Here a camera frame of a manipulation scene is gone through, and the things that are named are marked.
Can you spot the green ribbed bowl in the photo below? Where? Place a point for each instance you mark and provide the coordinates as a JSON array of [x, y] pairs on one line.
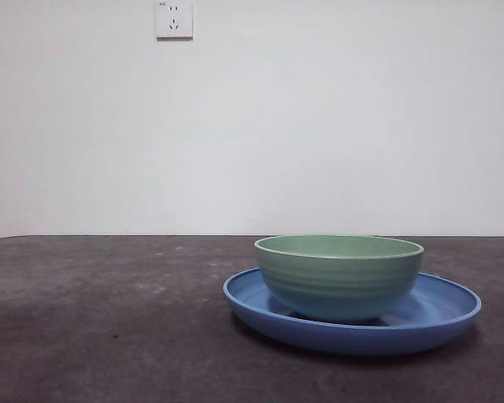
[[340, 289]]

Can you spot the blue plate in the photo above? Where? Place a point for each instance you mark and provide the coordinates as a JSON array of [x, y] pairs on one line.
[[340, 340]]

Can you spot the white wall power outlet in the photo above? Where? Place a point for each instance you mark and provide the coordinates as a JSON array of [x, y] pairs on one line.
[[174, 21]]

